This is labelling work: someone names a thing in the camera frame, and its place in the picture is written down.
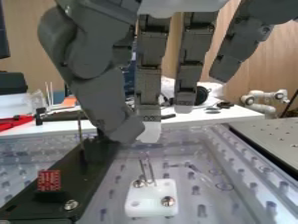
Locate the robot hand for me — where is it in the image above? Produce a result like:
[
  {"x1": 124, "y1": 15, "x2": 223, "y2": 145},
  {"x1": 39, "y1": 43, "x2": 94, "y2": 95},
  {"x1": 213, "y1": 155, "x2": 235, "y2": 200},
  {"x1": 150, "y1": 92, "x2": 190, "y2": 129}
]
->
[{"x1": 37, "y1": 0, "x2": 298, "y2": 145}]

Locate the black case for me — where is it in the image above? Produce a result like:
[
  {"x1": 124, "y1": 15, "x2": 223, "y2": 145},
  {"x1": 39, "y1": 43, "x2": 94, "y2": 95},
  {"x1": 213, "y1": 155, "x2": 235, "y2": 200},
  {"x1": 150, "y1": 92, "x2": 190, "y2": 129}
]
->
[{"x1": 0, "y1": 70, "x2": 30, "y2": 96}]

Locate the white desk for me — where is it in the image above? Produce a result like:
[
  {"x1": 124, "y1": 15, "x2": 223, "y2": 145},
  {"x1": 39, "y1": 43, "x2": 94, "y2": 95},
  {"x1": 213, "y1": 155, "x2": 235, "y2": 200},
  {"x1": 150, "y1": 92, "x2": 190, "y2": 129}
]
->
[{"x1": 0, "y1": 103, "x2": 267, "y2": 140}]

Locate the small red circuit board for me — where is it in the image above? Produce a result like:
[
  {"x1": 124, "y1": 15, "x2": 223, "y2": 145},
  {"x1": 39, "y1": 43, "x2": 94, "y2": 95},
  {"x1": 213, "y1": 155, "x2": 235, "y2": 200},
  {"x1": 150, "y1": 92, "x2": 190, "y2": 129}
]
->
[{"x1": 37, "y1": 169, "x2": 63, "y2": 193}]

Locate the small white jointed device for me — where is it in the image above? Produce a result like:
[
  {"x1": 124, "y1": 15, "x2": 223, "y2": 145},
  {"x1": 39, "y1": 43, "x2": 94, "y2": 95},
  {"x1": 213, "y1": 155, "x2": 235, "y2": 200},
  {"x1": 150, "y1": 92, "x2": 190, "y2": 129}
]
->
[{"x1": 240, "y1": 88, "x2": 292, "y2": 120}]

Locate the white block with screws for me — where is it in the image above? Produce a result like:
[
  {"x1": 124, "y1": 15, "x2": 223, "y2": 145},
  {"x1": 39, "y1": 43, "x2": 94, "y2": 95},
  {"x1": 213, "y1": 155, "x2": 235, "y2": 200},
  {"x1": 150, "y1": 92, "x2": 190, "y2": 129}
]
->
[{"x1": 123, "y1": 178, "x2": 180, "y2": 218}]

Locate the clear box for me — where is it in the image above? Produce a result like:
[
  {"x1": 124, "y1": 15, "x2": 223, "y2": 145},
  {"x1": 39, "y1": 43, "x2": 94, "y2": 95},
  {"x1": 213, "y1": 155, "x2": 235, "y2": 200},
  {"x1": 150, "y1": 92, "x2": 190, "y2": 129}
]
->
[{"x1": 0, "y1": 124, "x2": 298, "y2": 224}]

